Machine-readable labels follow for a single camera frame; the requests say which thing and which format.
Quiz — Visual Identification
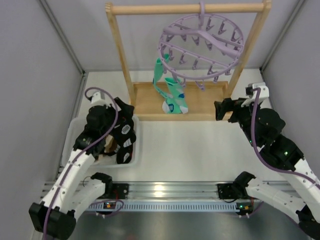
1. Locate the black sport sock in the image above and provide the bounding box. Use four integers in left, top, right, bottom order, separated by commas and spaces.
111, 117, 137, 148
116, 148, 133, 165

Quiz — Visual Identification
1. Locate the purple round clip hanger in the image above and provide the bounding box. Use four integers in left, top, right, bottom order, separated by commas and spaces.
152, 1, 245, 89

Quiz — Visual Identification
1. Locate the brown striped sock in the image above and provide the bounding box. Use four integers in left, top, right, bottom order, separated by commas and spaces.
98, 135, 118, 160

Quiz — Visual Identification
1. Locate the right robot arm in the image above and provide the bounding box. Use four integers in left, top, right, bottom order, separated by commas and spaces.
214, 98, 320, 240

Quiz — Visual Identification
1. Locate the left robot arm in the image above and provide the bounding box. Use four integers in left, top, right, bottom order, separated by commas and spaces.
28, 97, 137, 240

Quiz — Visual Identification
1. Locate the wooden hanger rack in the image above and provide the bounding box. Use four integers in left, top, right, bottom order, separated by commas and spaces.
105, 0, 272, 121

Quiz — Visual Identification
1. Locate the white plastic basket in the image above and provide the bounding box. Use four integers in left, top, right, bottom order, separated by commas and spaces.
61, 115, 142, 169

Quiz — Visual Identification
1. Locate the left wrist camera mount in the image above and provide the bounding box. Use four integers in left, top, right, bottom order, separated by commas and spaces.
90, 91, 107, 106

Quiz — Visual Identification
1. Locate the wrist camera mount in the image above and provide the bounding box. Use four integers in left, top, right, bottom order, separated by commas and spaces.
90, 91, 107, 106
241, 82, 270, 107

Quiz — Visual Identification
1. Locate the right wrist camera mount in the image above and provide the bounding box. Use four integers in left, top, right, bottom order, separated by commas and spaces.
241, 82, 270, 107

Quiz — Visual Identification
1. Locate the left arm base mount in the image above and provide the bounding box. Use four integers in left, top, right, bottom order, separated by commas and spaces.
109, 183, 130, 200

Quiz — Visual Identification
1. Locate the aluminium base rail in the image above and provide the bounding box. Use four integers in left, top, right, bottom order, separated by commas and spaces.
39, 181, 253, 201

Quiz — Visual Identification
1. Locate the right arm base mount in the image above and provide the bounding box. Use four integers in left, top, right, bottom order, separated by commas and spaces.
217, 183, 238, 203

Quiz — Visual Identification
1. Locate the perforated cable duct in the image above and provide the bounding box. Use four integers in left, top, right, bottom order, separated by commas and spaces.
87, 201, 251, 213

